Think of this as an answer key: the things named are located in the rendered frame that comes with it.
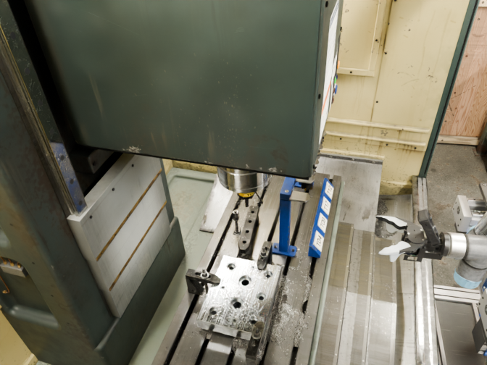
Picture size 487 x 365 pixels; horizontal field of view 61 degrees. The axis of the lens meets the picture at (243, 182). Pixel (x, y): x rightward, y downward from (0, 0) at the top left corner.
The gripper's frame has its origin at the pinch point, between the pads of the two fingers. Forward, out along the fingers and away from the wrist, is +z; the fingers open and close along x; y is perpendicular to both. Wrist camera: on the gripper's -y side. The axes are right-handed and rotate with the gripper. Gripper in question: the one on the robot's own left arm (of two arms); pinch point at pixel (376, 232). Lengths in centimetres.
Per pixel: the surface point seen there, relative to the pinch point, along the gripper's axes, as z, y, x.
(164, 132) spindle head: 57, -38, -11
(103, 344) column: 88, 43, -27
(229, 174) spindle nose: 42.3, -23.4, -7.3
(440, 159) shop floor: -85, 130, 225
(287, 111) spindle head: 27, -48, -14
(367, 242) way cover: -7, 58, 50
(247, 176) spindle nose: 37.3, -23.5, -7.4
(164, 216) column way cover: 81, 28, 24
